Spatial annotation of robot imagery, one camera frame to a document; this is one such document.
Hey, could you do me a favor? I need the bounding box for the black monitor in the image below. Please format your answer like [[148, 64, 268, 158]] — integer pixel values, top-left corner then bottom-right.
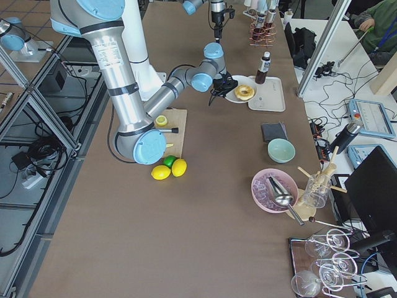
[[346, 146, 396, 233]]

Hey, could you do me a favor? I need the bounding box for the dark drink bottle on tray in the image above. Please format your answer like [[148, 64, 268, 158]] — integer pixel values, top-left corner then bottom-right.
[[255, 52, 271, 84]]

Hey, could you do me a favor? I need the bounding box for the upper whole lemon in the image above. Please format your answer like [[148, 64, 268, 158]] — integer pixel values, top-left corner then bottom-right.
[[171, 158, 187, 177]]

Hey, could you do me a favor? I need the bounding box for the wooden mug tree stand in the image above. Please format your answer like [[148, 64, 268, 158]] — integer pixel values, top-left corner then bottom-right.
[[297, 146, 347, 221]]

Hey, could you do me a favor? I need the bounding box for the steel ice scoop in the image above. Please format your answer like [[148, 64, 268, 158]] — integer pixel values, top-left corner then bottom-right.
[[268, 176, 304, 226]]

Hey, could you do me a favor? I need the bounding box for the glass pitcher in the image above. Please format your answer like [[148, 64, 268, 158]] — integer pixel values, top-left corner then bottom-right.
[[303, 174, 331, 208]]

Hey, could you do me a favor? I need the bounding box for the lower whole lemon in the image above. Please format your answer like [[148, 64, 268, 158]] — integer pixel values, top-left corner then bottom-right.
[[151, 165, 171, 180]]

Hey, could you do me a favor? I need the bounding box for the copper wire bottle rack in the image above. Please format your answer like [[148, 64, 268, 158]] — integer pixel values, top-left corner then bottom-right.
[[249, 11, 277, 48]]

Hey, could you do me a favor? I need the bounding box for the half lemon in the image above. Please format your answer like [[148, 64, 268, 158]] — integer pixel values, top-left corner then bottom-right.
[[155, 115, 168, 127]]

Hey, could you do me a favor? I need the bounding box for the green lime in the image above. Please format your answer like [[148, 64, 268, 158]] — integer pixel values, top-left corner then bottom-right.
[[163, 155, 178, 168]]

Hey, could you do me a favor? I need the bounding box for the white plate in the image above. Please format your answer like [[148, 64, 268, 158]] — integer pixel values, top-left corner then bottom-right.
[[225, 75, 257, 103]]

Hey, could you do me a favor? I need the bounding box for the steel muddler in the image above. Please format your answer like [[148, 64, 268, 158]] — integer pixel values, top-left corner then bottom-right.
[[161, 127, 179, 133]]

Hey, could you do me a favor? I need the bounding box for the teach pendant tablet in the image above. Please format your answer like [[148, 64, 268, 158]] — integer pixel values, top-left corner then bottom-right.
[[348, 99, 396, 138]]

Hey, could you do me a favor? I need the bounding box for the wooden cutting board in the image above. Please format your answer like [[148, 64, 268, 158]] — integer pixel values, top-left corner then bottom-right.
[[155, 109, 187, 158]]

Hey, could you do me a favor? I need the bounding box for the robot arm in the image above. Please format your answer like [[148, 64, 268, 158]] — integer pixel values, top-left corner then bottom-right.
[[50, 1, 231, 165], [182, 0, 235, 43]]

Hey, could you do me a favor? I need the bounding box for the mint green bowl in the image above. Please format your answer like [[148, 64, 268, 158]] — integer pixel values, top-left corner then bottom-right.
[[267, 138, 296, 163]]

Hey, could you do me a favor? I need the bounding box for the whole lemon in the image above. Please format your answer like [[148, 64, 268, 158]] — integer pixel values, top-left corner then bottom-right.
[[151, 165, 171, 180], [171, 158, 187, 177]]

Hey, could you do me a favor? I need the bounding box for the cream rabbit tray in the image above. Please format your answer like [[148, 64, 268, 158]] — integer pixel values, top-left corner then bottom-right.
[[248, 76, 286, 112]]

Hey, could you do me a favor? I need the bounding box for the black water bottle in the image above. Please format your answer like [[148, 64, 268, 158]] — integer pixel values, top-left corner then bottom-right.
[[329, 120, 363, 155]]

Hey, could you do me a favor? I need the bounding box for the grey folded cloth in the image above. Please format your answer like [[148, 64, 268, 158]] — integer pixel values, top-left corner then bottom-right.
[[261, 122, 288, 143]]

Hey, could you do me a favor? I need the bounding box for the glazed ring donut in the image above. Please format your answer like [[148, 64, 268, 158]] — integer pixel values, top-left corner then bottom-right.
[[234, 84, 255, 101]]

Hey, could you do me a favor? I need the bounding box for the wine glass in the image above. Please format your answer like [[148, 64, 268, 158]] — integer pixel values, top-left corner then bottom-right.
[[319, 263, 344, 292], [310, 253, 358, 279], [291, 270, 321, 297], [305, 228, 350, 258]]

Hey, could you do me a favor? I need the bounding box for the dark bottle in rack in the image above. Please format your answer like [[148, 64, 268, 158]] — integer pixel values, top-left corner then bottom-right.
[[254, 13, 265, 29]]

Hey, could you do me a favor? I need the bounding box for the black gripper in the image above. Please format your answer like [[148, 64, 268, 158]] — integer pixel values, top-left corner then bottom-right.
[[212, 71, 238, 93], [212, 11, 234, 43]]

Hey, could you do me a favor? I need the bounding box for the pink ice bowl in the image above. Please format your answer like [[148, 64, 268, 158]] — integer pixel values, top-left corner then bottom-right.
[[251, 168, 298, 214]]

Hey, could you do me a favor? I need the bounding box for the person in green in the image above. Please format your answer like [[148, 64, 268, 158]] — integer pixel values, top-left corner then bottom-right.
[[354, 0, 396, 66]]

